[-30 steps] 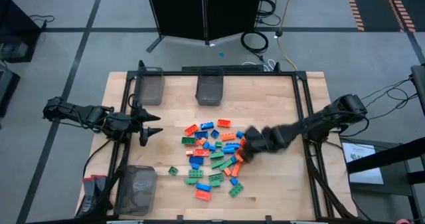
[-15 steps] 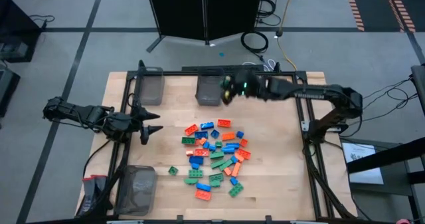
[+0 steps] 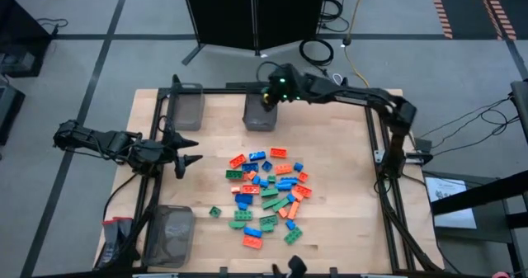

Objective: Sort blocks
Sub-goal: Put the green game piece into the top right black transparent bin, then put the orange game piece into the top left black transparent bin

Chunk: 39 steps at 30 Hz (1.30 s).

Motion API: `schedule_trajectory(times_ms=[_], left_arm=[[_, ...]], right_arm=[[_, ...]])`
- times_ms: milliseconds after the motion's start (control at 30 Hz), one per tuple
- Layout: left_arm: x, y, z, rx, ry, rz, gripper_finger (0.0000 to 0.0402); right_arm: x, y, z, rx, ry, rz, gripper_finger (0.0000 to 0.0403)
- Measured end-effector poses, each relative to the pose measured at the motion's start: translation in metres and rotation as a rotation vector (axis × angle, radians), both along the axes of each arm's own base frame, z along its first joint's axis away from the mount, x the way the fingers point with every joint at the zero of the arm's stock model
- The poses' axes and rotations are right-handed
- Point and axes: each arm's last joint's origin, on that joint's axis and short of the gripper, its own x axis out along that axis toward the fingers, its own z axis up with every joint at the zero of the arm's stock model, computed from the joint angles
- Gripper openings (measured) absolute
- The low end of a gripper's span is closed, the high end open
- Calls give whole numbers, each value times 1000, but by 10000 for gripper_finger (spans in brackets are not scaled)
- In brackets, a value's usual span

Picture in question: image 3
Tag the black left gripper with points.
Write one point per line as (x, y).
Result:
(148, 154)

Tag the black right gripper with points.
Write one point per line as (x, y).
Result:
(284, 78)

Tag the orange 2x4 toy brick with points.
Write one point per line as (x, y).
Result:
(304, 191)
(250, 189)
(252, 241)
(278, 153)
(283, 169)
(237, 161)

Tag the blue 2x4 toy brick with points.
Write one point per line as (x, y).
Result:
(283, 186)
(253, 232)
(288, 180)
(257, 155)
(243, 198)
(250, 167)

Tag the blue 2x2 toy brick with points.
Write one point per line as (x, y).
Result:
(298, 167)
(290, 198)
(256, 180)
(242, 206)
(264, 183)
(290, 224)
(267, 166)

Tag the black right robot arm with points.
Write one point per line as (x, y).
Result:
(359, 96)

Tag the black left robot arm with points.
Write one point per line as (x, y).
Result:
(82, 139)

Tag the translucent grey plastic bin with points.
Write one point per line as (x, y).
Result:
(169, 237)
(255, 121)
(189, 113)

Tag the orange 2x2 toy brick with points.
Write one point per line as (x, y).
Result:
(297, 196)
(303, 177)
(235, 189)
(251, 175)
(283, 213)

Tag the grey red-topped holder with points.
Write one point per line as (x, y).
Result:
(109, 241)
(123, 228)

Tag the green long toy brick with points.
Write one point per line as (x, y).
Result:
(281, 204)
(270, 204)

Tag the orange long toy brick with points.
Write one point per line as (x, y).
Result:
(293, 210)

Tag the black power adapter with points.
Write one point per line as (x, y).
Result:
(422, 144)

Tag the black rounded object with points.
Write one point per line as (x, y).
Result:
(297, 266)

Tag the black equipment case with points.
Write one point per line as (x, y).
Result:
(10, 113)

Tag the black mat with orange stripes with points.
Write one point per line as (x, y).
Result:
(462, 6)

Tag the white paper sheet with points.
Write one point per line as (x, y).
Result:
(453, 212)

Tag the black beam desk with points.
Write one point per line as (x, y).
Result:
(474, 195)

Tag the small red object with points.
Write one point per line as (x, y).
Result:
(501, 275)

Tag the black aluminium table frame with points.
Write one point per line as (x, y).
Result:
(214, 91)

